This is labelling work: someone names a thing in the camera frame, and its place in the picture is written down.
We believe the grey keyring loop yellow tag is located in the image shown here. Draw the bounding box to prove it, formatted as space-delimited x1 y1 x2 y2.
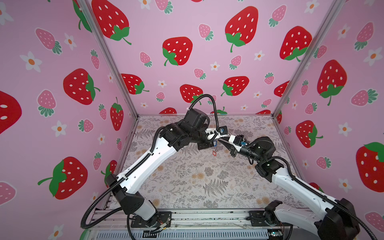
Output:
213 137 219 152

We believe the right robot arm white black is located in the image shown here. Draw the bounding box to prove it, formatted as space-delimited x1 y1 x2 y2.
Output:
219 136 361 240

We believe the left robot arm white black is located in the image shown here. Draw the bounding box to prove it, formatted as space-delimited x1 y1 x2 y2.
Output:
106 108 221 221

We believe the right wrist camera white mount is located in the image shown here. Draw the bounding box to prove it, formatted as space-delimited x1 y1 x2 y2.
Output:
228 135 247 149

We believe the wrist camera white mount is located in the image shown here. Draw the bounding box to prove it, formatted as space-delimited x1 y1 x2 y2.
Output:
205 126 230 142
228 135 247 149

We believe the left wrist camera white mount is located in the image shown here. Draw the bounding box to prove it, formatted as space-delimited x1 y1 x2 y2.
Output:
205 126 230 142

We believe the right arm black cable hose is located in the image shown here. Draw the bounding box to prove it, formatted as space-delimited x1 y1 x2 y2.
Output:
245 136 377 240

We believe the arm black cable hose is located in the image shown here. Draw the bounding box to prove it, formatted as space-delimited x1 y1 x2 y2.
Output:
80 93 221 230
245 136 377 240

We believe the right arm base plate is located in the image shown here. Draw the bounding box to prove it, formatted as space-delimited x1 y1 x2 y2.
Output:
246 210 291 227

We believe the aluminium frame rail front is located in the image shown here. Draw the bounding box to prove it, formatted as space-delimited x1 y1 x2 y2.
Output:
80 208 343 240

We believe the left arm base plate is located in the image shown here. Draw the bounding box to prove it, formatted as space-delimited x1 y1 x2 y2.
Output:
130 211 172 228

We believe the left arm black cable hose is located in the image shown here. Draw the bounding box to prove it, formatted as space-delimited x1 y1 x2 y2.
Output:
80 93 221 230

